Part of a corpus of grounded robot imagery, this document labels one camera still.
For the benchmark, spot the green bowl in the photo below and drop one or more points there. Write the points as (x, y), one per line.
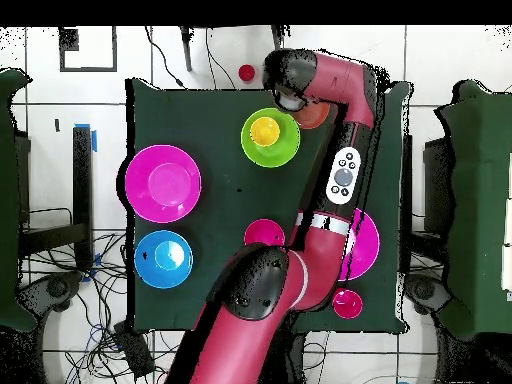
(276, 154)

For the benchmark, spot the yellow cup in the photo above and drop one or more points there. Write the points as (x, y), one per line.
(264, 131)

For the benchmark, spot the large pink bowl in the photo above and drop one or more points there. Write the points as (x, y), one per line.
(163, 184)
(366, 244)

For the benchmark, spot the orange bowl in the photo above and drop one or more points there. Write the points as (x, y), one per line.
(314, 118)

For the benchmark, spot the red cup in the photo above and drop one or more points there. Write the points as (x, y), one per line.
(246, 73)

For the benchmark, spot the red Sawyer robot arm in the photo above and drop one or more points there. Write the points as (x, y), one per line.
(248, 344)

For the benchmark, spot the small crimson bowl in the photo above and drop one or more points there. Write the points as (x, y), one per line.
(264, 234)

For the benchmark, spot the blue bowl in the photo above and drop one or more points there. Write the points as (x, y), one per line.
(163, 259)

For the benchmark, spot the crimson cup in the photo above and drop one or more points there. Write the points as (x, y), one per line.
(347, 303)

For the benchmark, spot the dark green tablecloth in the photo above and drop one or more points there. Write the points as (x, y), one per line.
(180, 104)

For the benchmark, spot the metal chair leg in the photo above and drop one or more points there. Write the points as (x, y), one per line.
(186, 52)
(276, 36)

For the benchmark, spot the blue tape strip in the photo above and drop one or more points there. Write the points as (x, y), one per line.
(94, 140)

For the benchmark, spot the black power strip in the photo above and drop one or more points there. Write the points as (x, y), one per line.
(134, 352)

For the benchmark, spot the green cloth side table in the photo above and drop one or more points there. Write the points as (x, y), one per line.
(10, 200)
(480, 200)

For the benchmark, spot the black table frame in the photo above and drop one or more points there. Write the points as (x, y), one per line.
(82, 180)

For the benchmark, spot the black pedestal leg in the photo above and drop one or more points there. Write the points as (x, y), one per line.
(426, 294)
(54, 290)

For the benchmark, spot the grey square floor frame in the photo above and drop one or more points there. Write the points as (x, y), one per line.
(88, 69)

